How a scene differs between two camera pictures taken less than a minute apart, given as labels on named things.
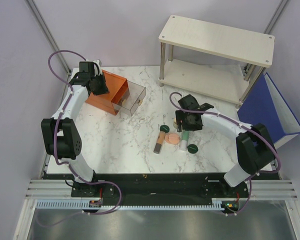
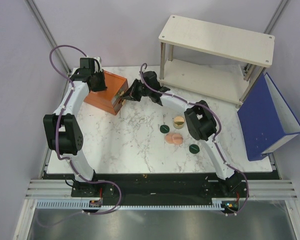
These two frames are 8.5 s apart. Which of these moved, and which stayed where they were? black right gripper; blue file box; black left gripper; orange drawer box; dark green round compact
Moved: black right gripper
Stayed: black left gripper; dark green round compact; orange drawer box; blue file box
